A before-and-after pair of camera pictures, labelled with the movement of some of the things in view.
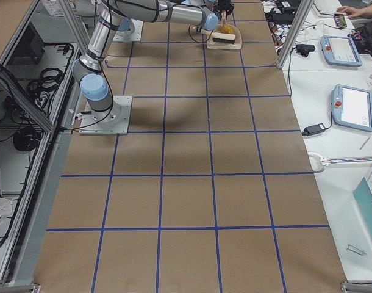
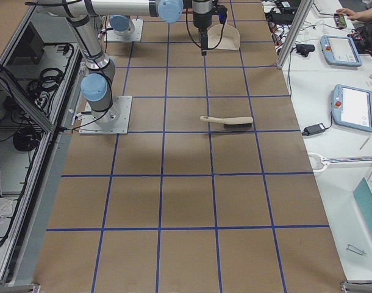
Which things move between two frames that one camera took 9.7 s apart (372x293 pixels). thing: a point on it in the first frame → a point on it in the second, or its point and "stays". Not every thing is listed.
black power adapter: [313, 129] stays
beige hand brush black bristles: [217, 37] → [235, 122]
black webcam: [305, 49] stays
